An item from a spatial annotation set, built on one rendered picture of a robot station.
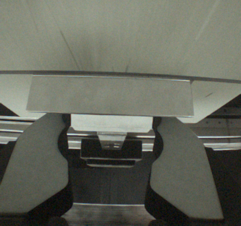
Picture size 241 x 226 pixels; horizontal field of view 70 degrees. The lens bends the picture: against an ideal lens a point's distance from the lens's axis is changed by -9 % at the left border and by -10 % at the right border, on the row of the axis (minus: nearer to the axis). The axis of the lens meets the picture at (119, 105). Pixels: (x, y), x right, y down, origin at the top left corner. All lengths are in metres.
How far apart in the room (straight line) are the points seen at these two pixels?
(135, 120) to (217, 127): 0.35
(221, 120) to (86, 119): 0.39
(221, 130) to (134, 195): 0.38
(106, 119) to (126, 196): 0.55
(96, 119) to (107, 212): 0.09
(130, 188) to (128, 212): 0.51
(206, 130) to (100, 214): 0.35
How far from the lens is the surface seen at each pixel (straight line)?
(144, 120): 0.18
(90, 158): 0.38
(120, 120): 0.17
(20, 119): 0.23
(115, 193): 0.70
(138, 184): 0.71
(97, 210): 0.20
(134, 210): 0.20
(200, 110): 0.16
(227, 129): 0.52
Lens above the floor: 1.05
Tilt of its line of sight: 20 degrees down
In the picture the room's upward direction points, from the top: 179 degrees counter-clockwise
